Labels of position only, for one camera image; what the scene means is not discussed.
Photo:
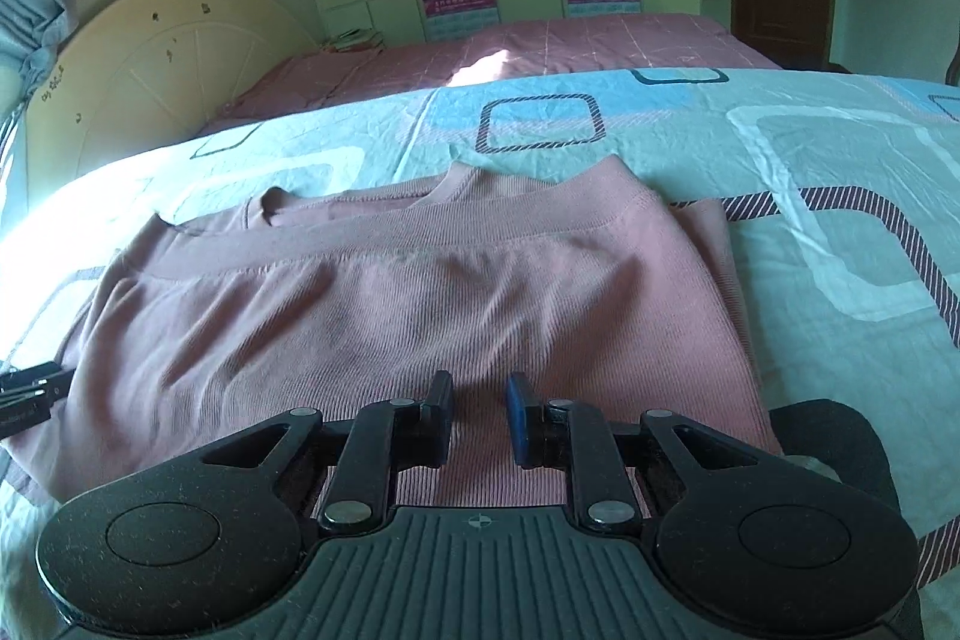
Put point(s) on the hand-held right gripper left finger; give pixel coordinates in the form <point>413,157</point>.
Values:
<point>439,411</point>

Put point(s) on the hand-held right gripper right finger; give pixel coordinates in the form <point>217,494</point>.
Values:
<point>521,419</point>

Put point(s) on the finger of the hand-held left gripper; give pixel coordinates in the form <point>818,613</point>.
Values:
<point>56,381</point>

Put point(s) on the pink sweatshirt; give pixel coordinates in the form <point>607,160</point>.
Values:
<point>375,310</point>

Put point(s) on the cream wooden headboard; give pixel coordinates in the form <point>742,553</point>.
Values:
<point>150,70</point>

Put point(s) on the bed with pink sheet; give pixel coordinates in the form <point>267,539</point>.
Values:
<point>570,48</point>

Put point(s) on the bed with patterned blue sheet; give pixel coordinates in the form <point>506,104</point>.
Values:
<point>825,197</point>

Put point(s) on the stack of books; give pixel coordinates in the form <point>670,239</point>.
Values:
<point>352,40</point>

